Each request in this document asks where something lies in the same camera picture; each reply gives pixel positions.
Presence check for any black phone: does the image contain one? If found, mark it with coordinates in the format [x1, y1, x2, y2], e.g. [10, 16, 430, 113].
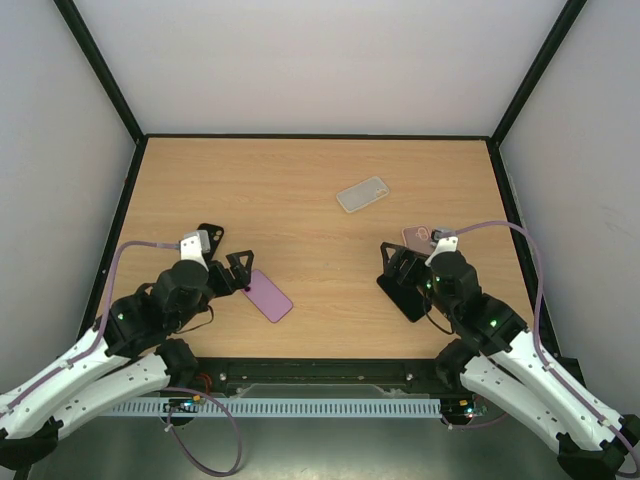
[376, 274, 431, 323]

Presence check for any pink phone case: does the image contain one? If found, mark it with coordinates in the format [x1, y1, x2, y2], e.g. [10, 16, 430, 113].
[402, 225, 434, 255]

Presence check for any purple phone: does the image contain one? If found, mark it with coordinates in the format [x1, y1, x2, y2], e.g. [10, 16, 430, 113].
[243, 269, 293, 324]

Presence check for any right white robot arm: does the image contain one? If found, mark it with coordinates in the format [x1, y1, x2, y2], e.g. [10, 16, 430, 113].
[377, 237, 639, 479]

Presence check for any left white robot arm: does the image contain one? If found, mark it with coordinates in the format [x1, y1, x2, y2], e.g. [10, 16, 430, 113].
[1, 250, 254, 470]

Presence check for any clear phone case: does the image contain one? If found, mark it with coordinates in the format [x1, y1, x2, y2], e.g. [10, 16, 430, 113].
[336, 176, 390, 213]

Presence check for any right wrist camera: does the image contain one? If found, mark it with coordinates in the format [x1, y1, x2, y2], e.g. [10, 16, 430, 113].
[425, 229, 458, 267]

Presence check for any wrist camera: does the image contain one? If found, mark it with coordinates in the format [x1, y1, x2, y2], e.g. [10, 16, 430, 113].
[425, 229, 458, 267]
[179, 229, 211, 265]

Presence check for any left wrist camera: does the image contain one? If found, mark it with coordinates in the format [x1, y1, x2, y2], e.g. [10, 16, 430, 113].
[179, 229, 211, 265]

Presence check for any black front rail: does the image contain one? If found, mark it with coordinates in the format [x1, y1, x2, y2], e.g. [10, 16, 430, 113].
[198, 357, 452, 397]

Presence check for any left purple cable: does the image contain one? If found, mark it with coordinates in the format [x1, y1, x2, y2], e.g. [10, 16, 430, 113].
[0, 240, 184, 416]

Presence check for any purple cable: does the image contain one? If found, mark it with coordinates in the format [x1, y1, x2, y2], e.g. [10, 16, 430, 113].
[0, 240, 184, 416]
[452, 220, 640, 476]

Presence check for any slotted cable duct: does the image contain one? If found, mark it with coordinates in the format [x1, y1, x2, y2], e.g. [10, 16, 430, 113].
[104, 397, 441, 419]

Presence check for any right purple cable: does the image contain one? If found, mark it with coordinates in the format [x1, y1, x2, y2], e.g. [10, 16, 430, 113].
[452, 220, 640, 476]

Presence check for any black enclosure frame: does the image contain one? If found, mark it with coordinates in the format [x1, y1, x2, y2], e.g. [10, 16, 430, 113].
[54, 0, 586, 332]

